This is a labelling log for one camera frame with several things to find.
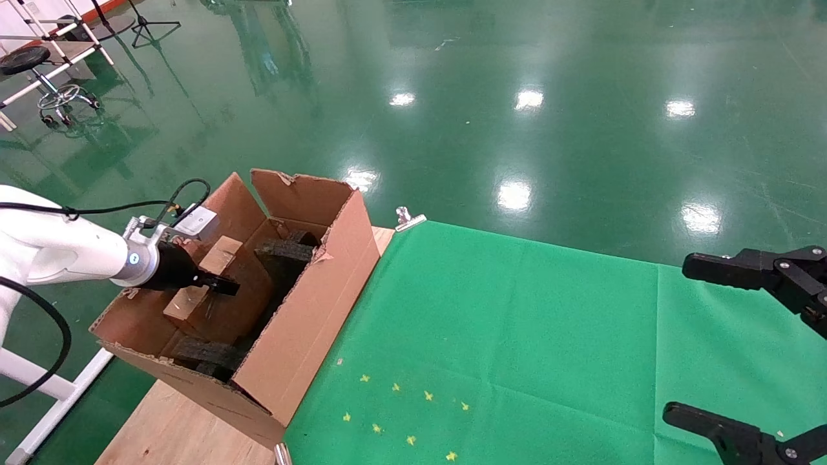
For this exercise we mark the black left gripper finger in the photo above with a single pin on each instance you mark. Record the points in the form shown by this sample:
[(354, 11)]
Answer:
[(219, 280), (219, 289)]

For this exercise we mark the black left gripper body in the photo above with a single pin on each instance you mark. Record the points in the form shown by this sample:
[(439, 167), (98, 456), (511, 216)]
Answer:
[(171, 271)]

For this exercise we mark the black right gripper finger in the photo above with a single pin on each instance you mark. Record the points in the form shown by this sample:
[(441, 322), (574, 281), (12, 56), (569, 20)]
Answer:
[(743, 445), (756, 270)]

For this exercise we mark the small brown cardboard box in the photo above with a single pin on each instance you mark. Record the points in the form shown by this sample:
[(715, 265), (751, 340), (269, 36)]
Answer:
[(245, 303)]

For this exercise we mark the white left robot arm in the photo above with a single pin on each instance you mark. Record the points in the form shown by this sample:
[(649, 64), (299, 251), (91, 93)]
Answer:
[(58, 248)]

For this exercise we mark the large open cardboard carton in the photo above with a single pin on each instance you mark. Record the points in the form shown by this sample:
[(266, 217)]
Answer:
[(310, 323)]

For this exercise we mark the black foam block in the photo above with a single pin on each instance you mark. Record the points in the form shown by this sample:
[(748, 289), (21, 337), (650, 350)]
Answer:
[(207, 354), (284, 250)]

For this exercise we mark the green table cloth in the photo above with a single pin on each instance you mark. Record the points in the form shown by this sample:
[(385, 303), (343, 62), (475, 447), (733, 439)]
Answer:
[(549, 336)]

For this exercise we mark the black tripod microphone stand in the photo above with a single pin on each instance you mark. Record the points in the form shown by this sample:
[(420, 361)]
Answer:
[(146, 22)]

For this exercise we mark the black pole stand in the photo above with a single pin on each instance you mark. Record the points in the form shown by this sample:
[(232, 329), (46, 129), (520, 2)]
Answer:
[(119, 26)]

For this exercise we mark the black round swivel stool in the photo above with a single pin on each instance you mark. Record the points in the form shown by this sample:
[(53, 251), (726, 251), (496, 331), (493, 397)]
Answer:
[(24, 58)]

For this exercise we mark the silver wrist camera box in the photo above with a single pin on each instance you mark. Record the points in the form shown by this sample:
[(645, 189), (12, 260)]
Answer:
[(197, 221)]

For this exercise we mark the white pipe support frame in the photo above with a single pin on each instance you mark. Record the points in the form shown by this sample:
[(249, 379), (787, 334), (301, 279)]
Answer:
[(39, 381)]

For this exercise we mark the white pipe frame table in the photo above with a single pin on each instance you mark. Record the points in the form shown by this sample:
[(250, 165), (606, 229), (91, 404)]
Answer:
[(77, 51)]

